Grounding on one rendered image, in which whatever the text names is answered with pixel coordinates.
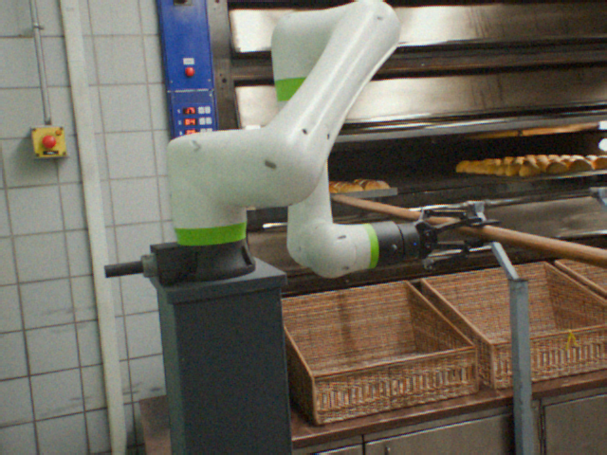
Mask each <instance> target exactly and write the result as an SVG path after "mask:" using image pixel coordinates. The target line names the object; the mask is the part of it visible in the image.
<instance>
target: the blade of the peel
mask: <svg viewBox="0 0 607 455"><path fill-rule="evenodd" d="M340 195H343V196H348V197H353V198H357V199H359V198H368V197H377V196H387V195H397V188H390V189H378V190H369V191H350V192H341V193H340Z"/></svg>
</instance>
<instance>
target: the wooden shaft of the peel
mask: <svg viewBox="0 0 607 455"><path fill-rule="evenodd" d="M332 200H333V202H335V203H339V204H343V205H346V206H350V207H354V208H358V209H365V210H369V211H373V212H377V213H382V214H386V215H390V217H394V218H397V219H401V220H405V221H409V222H414V221H416V220H418V219H420V215H421V213H422V212H421V211H417V210H412V209H404V208H400V207H395V206H390V205H385V204H379V203H376V202H371V201H366V200H361V199H357V198H353V197H348V196H343V195H338V194H336V195H333V197H332ZM451 221H455V219H450V218H445V217H443V218H436V217H432V218H431V219H430V220H426V221H425V222H426V223H428V224H430V225H431V226H437V225H441V224H444V223H448V222H451ZM449 231H453V232H457V233H461V234H465V235H468V236H472V237H476V238H481V239H485V240H489V241H492V242H496V243H500V244H505V245H510V246H516V247H520V248H525V249H526V250H529V251H533V252H537V253H542V254H545V255H549V256H553V257H557V258H562V259H565V260H569V261H573V262H579V263H583V264H589V265H594V266H598V267H602V268H607V250H602V249H598V248H593V247H588V246H580V245H579V244H574V243H569V242H565V241H559V240H555V239H550V238H545V237H540V236H535V235H531V234H526V233H521V232H516V231H512V230H507V229H502V228H496V227H489V226H486V227H473V228H469V227H459V228H455V229H452V230H449Z"/></svg>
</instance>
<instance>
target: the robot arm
mask: <svg viewBox="0 0 607 455"><path fill-rule="evenodd" d="M400 32H401V29H400V23H399V20H398V17H397V15H396V14H395V11H394V10H393V9H392V8H391V7H390V6H389V5H387V4H385V3H384V2H382V1H379V0H359V1H356V2H353V3H350V4H347V5H344V6H340V7H337V8H336V9H329V10H322V11H309V12H296V13H291V14H288V15H287V16H285V17H284V18H282V19H281V20H280V21H279V22H278V23H277V25H276V26H275V28H274V29H273V32H272V35H271V54H272V66H273V75H274V83H275V92H276V100H277V106H278V112H279V113H278V114H277V115H276V116H275V117H274V118H273V119H272V120H271V122H270V123H269V124H268V125H267V126H266V127H265V128H261V129H249V130H237V131H222V132H209V133H197V134H191V135H187V136H182V137H180V138H177V139H175V140H172V141H171V142H170V143H169V144H168V146H167V148H166V163H167V175H168V185H170V195H171V204H172V213H173V224H174V230H175V234H176V238H177V242H170V243H161V244H153V245H150V249H151V253H150V254H148V253H145V254H143V256H141V257H140V261H137V262H131V263H123V264H109V265H105V266H104V271H105V272H104V273H105V278H112V277H119V276H127V275H134V274H140V273H141V274H142V277H143V278H148V279H150V278H152V277H154V278H155V279H156V280H157V281H158V282H159V283H162V284H163V285H164V284H171V283H177V282H181V281H183V282H212V281H222V280H227V279H233V278H238V277H243V276H246V275H248V274H250V273H252V272H254V271H255V270H256V261H255V260H254V258H253V257H252V255H251V253H250V251H249V249H248V244H247V238H246V228H247V222H248V219H247V207H286V206H288V233H287V248H288V251H289V253H290V255H291V257H292V258H294V260H295V261H296V262H297V263H299V264H302V265H305V266H309V267H310V269H311V270H312V271H313V272H314V273H316V274H317V275H319V276H321V277H324V278H328V279H332V278H338V277H341V276H344V275H346V274H349V273H352V272H355V271H359V270H364V269H371V268H378V267H386V266H393V265H397V264H398V263H399V262H400V260H405V259H411V258H419V259H422V261H423V267H424V268H425V269H428V270H433V269H434V268H436V267H437V266H439V265H442V264H450V263H454V262H458V261H462V260H465V259H467V258H468V257H469V254H468V253H469V250H470V249H474V248H482V247H484V243H493V242H492V241H489V240H485V239H481V238H473V239H465V240H464V243H465V244H464V243H441V242H438V241H437V234H439V233H442V232H444V231H447V230H452V229H455V228H460V227H466V228H479V227H486V226H494V225H499V221H495V220H486V221H483V218H480V217H472V218H468V217H467V212H466V211H465V210H460V209H444V210H432V209H427V208H421V209H420V211H421V212H422V213H421V215H420V219H418V220H416V221H414V222H413V223H410V224H401V225H396V224H395V223H394V222H383V223H373V224H365V225H356V226H344V225H336V224H332V218H331V210H330V202H329V192H328V180H327V157H328V155H329V152H330V150H331V147H332V145H334V143H335V141H336V138H337V136H338V134H339V132H340V129H341V127H342V125H343V123H344V122H345V119H346V117H347V116H348V114H349V112H350V110H351V108H352V107H353V105H354V103H355V102H356V100H357V99H358V97H359V95H360V93H361V92H362V90H363V89H364V86H365V85H366V83H367V82H369V81H370V80H371V79H372V78H373V76H374V75H375V74H376V72H377V71H378V70H379V68H380V67H381V66H382V65H383V64H384V63H385V60H386V59H387V58H388V57H389V56H390V55H391V54H392V53H393V52H394V50H395V48H396V47H397V46H398V43H399V40H400ZM432 217H436V218H443V217H459V220H455V221H451V222H448V223H444V224H441V225H437V226H431V225H430V224H428V223H426V222H425V221H426V220H430V219H431V218H432ZM435 249H461V250H460V251H459V252H454V253H451V254H446V255H442V256H438V257H433V258H430V257H429V258H427V257H428V256H429V255H430V254H431V253H432V252H433V251H434V250H435Z"/></svg>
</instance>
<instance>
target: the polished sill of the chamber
mask: <svg viewBox="0 0 607 455"><path fill-rule="evenodd" d="M605 182H607V172H601V173H583V174H572V175H563V176H552V177H544V178H533V179H524V180H513V182H505V183H494V184H485V185H474V186H466V187H456V188H445V189H436V190H426V191H408V192H399V193H398V194H397V195H387V196H377V197H368V198H359V199H361V200H366V201H371V202H376V203H379V204H385V205H390V206H394V205H403V204H411V203H422V202H431V201H439V200H448V199H458V198H467V197H475V196H485V195H494V194H504V193H513V192H521V191H539V190H549V189H557V188H568V187H571V186H577V185H586V184H596V183H605ZM350 209H358V208H354V207H350V206H346V205H343V204H339V203H335V204H332V203H330V210H331V211H341V210H350ZM287 217H288V206H286V207H273V208H263V209H254V208H247V219H248V222H251V221H260V220H268V219H277V218H287Z"/></svg>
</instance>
